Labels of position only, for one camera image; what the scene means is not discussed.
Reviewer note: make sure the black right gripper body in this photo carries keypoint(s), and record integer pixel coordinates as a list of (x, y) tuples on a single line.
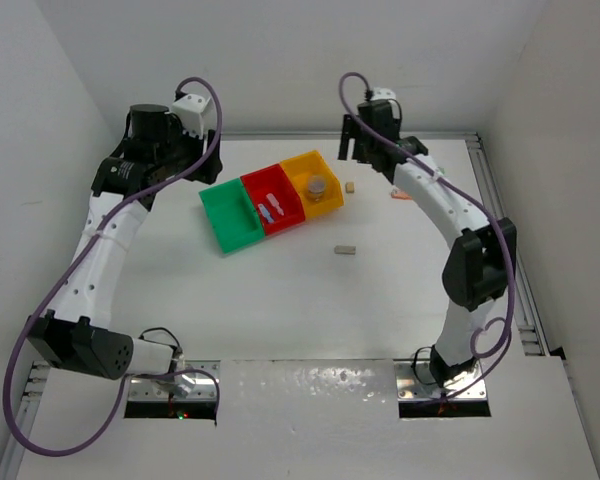
[(362, 143)]

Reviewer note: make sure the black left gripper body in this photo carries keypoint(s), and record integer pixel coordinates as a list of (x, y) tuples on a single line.
[(208, 159)]

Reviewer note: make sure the orange marker pen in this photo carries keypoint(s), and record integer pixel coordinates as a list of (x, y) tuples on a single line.
[(399, 194)]

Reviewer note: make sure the pink marker pen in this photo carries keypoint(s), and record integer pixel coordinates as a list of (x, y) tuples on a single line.
[(273, 201)]

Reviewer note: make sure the blue marker pen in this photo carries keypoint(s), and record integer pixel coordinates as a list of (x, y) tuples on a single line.
[(265, 213)]

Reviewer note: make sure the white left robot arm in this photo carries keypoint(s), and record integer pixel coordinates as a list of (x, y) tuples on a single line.
[(73, 332)]

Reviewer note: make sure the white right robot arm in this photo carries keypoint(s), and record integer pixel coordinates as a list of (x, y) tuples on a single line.
[(481, 264)]

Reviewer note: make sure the yellow plastic bin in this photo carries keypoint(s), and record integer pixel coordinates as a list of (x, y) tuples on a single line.
[(298, 169)]

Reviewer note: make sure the green plastic bin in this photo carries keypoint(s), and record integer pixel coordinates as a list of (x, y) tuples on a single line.
[(232, 216)]

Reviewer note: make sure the red plastic bin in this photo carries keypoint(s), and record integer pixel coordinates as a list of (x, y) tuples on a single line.
[(272, 179)]

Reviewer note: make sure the grey rectangular eraser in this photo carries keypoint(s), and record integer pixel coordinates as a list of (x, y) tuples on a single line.
[(345, 250)]

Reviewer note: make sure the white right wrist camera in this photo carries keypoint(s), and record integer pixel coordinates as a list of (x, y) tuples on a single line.
[(383, 94)]

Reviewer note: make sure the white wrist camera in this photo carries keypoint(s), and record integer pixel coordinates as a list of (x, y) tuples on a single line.
[(383, 94), (191, 110)]

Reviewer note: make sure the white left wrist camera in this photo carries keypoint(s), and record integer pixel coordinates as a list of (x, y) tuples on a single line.
[(191, 110)]

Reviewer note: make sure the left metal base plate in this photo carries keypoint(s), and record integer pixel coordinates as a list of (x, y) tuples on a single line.
[(198, 385)]

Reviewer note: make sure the metal base plate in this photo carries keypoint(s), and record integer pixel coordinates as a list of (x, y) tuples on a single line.
[(198, 385), (417, 385)]

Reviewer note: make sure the aluminium frame rail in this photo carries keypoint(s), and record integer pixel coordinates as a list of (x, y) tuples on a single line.
[(526, 315)]

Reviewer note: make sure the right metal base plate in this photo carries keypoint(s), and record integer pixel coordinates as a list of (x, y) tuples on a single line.
[(417, 385)]

